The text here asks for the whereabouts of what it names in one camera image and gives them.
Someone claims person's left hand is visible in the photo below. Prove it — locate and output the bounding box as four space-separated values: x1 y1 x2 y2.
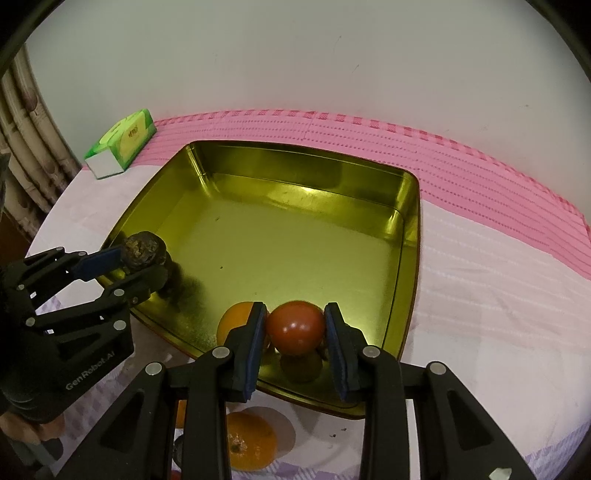
0 408 64 446

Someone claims pink and purple checked tablecloth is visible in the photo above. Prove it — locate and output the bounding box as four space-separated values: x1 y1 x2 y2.
25 108 591 480

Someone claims green tissue box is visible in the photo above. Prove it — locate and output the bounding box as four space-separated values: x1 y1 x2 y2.
84 109 156 180

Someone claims beige patterned curtain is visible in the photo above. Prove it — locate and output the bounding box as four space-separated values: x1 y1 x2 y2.
0 46 86 232

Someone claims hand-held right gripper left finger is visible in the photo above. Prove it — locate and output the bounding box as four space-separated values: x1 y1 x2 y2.
55 302 269 480

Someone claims dark red metal tin box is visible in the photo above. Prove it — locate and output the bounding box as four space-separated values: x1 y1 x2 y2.
99 141 422 421

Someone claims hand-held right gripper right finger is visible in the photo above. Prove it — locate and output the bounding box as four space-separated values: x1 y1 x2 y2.
323 303 536 480

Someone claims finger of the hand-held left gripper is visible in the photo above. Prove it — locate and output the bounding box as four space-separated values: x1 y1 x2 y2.
25 265 169 333
0 246 125 305

